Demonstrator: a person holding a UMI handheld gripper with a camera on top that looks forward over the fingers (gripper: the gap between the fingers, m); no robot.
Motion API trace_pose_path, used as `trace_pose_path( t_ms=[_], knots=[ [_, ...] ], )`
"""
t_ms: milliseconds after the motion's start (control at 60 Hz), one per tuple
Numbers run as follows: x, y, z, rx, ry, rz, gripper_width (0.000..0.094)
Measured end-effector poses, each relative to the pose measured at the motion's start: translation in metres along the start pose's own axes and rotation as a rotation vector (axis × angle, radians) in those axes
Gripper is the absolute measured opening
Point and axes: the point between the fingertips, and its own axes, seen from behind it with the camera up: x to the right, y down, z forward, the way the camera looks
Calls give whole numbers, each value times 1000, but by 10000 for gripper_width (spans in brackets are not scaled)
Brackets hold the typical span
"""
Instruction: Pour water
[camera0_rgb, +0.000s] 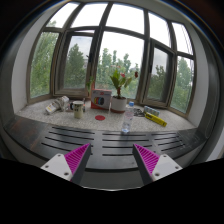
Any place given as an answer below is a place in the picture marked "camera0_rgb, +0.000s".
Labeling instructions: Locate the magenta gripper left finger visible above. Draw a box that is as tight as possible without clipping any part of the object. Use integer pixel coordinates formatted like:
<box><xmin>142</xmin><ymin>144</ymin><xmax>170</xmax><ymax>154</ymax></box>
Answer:
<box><xmin>42</xmin><ymin>144</ymin><xmax>91</xmax><ymax>185</ymax></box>

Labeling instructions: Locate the white potted green plant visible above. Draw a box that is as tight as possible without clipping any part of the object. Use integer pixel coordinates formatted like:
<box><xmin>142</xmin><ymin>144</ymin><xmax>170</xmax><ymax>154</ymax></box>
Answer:
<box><xmin>110</xmin><ymin>70</ymin><xmax>138</xmax><ymax>113</ymax></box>

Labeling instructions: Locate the bay window frame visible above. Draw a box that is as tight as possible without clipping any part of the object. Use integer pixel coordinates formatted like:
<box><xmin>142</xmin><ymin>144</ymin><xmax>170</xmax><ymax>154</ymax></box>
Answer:
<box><xmin>27</xmin><ymin>0</ymin><xmax>196</xmax><ymax>116</ymax></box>

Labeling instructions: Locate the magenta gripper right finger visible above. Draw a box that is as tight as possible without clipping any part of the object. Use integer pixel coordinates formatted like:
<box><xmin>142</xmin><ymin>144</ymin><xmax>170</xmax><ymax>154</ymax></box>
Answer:
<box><xmin>133</xmin><ymin>144</ymin><xmax>182</xmax><ymax>185</ymax></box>

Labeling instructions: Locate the cream ceramic mug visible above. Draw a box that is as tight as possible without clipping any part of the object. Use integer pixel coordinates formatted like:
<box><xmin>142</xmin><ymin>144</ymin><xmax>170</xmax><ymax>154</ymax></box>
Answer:
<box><xmin>73</xmin><ymin>101</ymin><xmax>84</xmax><ymax>119</ymax></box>

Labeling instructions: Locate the small blue-green packet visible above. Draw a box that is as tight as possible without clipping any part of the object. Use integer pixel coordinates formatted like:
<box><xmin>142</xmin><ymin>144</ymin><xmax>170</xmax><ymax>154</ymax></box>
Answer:
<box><xmin>144</xmin><ymin>106</ymin><xmax>160</xmax><ymax>117</ymax></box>

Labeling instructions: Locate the red and white box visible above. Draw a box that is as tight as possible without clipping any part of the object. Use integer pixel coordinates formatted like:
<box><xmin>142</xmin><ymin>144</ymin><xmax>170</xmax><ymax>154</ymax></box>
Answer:
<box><xmin>91</xmin><ymin>89</ymin><xmax>112</xmax><ymax>110</ymax></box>

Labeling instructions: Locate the yellow long box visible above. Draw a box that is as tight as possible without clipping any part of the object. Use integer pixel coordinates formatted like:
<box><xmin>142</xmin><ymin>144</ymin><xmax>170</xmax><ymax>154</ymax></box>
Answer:
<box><xmin>145</xmin><ymin>112</ymin><xmax>167</xmax><ymax>127</ymax></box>

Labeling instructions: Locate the red round coaster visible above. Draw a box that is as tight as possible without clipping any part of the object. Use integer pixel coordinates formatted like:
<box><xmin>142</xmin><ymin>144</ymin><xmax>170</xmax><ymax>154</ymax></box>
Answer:
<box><xmin>95</xmin><ymin>115</ymin><xmax>105</xmax><ymax>121</ymax></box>

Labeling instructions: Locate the clear plastic water bottle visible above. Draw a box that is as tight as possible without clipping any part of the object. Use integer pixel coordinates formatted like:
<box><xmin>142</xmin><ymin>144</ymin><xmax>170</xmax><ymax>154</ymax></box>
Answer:
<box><xmin>121</xmin><ymin>101</ymin><xmax>134</xmax><ymax>133</ymax></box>

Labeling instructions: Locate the crumpled white plastic package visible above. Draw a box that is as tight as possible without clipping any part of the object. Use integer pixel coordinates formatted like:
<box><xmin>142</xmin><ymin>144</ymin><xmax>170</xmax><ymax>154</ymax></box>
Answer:
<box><xmin>45</xmin><ymin>96</ymin><xmax>69</xmax><ymax>114</ymax></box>

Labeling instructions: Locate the dark slatted radiator cover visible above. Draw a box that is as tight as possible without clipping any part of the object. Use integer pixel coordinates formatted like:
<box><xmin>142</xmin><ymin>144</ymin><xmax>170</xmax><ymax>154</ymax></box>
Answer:
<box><xmin>4</xmin><ymin>115</ymin><xmax>206</xmax><ymax>172</ymax></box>

